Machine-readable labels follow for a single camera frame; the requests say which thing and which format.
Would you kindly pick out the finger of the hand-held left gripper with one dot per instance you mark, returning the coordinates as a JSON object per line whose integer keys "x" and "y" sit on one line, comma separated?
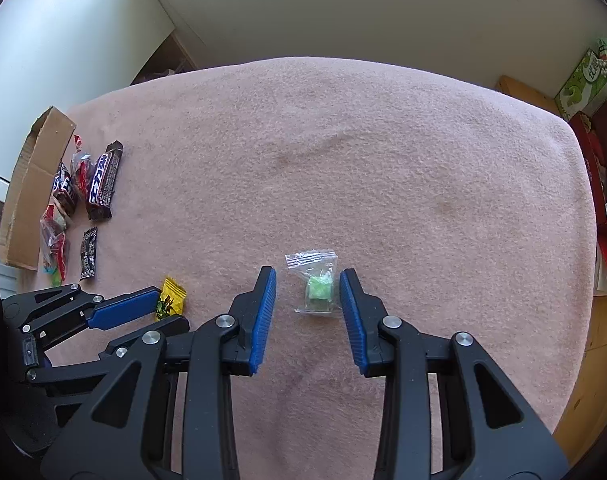
{"x": 128, "y": 305}
{"x": 83, "y": 367}

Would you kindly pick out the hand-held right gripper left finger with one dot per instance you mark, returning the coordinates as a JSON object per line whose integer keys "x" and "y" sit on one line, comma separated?
{"x": 263, "y": 320}

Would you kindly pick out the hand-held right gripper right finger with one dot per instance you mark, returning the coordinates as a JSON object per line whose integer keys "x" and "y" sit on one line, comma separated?
{"x": 353, "y": 320}

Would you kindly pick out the yellow candy packet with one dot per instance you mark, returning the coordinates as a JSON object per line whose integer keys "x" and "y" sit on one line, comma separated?
{"x": 169, "y": 297}

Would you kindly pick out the clear bag with green candy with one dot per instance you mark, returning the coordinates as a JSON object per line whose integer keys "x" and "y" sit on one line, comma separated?
{"x": 316, "y": 290}

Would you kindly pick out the small black patterned packet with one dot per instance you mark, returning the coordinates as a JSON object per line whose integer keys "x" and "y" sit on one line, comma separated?
{"x": 88, "y": 255}

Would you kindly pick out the red chili snack packet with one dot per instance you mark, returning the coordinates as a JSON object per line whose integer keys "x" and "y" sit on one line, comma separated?
{"x": 53, "y": 240}

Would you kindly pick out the large brown chocolate bar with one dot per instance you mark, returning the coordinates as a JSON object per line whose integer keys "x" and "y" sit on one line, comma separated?
{"x": 101, "y": 180}

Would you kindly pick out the small brown chocolate bar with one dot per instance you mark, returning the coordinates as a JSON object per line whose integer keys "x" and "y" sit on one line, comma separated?
{"x": 64, "y": 191}

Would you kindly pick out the clear red snack packet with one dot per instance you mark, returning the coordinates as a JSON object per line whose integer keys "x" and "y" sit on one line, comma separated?
{"x": 81, "y": 170}

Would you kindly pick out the brown cardboard box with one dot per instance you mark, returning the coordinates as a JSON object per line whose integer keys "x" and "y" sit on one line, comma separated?
{"x": 28, "y": 185}

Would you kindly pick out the white slatted panel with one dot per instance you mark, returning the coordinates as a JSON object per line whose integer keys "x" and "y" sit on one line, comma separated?
{"x": 8, "y": 285}

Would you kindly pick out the wooden shelf cabinet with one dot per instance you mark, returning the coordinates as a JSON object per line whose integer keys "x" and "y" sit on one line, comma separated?
{"x": 183, "y": 52}

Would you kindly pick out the wooden stand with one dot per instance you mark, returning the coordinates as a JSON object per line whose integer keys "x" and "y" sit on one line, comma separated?
{"x": 526, "y": 92}

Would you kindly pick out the green printed box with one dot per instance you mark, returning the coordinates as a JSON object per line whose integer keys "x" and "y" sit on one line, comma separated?
{"x": 581, "y": 85}

